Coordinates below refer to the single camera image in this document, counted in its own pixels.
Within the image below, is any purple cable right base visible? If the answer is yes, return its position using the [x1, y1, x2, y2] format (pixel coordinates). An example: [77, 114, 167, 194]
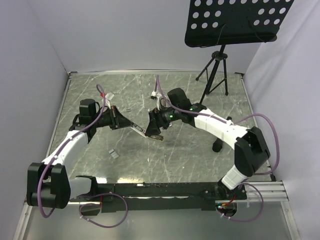
[216, 182, 265, 223]

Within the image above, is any purple cable base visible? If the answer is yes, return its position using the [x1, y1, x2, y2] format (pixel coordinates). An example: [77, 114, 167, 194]
[78, 193, 129, 229]
[216, 182, 265, 223]

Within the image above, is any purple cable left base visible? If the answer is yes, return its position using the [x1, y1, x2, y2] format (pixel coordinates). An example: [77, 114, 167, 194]
[78, 193, 129, 229]

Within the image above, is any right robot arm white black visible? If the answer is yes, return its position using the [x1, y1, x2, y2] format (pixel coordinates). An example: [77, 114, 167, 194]
[145, 88, 270, 199]

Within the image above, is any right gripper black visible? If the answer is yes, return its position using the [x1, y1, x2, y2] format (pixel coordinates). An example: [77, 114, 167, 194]
[145, 104, 181, 137]

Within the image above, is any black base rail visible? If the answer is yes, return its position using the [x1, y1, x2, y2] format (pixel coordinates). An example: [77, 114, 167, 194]
[68, 181, 253, 214]

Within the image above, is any white stapler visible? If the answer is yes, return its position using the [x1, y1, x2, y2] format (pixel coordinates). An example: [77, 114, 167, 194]
[130, 122, 165, 141]

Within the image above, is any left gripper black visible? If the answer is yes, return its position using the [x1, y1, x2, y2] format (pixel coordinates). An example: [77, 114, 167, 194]
[92, 105, 134, 130]

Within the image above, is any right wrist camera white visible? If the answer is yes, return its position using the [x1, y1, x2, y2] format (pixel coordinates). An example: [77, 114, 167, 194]
[150, 91, 166, 110]

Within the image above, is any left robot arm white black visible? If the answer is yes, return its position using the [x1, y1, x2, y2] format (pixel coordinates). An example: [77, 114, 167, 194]
[26, 99, 133, 209]

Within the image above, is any black music stand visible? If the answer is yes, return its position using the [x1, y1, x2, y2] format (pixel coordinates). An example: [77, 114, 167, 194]
[184, 0, 294, 99]

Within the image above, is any grey staple strips pile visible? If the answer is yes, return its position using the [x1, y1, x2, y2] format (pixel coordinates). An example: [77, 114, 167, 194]
[109, 148, 119, 159]

